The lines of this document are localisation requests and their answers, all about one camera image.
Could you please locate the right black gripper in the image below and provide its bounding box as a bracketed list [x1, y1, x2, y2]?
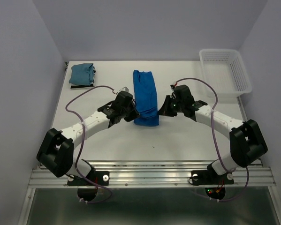
[156, 95, 184, 117]

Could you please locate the blue tank top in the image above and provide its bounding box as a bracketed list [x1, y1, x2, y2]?
[133, 70, 159, 127]

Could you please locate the teal tank top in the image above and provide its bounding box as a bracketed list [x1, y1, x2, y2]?
[69, 63, 96, 86]

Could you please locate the black white striped tank top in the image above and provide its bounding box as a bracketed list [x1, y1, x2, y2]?
[70, 85, 94, 90]

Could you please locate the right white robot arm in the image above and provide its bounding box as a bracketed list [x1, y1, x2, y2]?
[158, 85, 268, 183]

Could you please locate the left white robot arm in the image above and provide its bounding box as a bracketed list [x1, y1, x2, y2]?
[37, 91, 139, 185]

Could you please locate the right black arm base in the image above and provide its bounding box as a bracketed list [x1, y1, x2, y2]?
[188, 165, 234, 201]

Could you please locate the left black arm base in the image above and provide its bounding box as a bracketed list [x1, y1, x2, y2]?
[66, 171, 113, 204]

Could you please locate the white plastic basket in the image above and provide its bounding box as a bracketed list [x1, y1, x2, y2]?
[199, 49, 252, 98]

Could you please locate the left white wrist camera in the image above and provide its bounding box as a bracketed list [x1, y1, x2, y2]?
[113, 86, 129, 95]

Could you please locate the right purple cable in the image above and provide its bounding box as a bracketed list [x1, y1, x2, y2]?
[170, 78, 250, 203]

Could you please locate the aluminium mounting rail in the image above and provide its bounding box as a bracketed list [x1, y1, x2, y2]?
[29, 160, 278, 188]

